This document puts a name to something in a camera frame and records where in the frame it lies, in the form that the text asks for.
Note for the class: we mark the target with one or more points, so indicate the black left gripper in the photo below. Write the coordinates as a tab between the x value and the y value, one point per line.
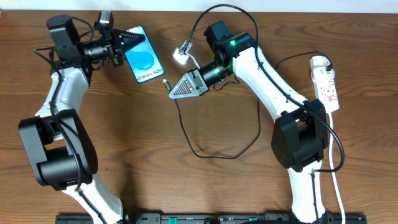
112	47

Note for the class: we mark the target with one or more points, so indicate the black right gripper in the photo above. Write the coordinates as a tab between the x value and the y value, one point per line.
198	81

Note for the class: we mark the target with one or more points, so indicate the blue screen Galaxy smartphone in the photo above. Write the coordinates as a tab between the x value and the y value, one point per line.
143	59

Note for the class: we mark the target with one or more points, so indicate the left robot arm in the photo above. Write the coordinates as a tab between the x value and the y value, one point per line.
59	149

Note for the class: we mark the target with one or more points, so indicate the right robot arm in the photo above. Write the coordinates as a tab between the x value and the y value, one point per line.
300	133

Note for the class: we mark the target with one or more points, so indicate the white USB charger adapter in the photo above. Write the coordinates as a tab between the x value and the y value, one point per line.
321	61

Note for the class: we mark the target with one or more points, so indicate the white power strip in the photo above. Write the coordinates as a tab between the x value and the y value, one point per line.
325	88

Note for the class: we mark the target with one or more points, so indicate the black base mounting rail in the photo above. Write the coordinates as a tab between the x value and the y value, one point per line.
270	217

